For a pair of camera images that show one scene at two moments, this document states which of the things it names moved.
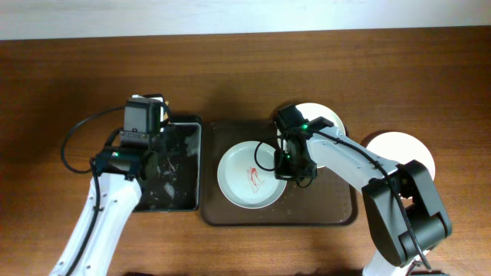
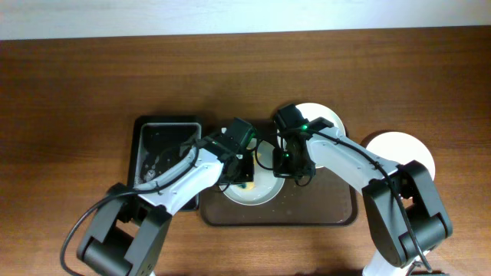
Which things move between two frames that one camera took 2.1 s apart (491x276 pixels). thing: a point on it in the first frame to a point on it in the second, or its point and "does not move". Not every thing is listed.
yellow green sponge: (166, 116) to (248, 185)
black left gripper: (158, 165) to (238, 173)
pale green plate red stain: (242, 182) does not move
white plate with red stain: (401, 147) does not move
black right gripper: (293, 173) does not move
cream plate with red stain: (312, 110) does not move
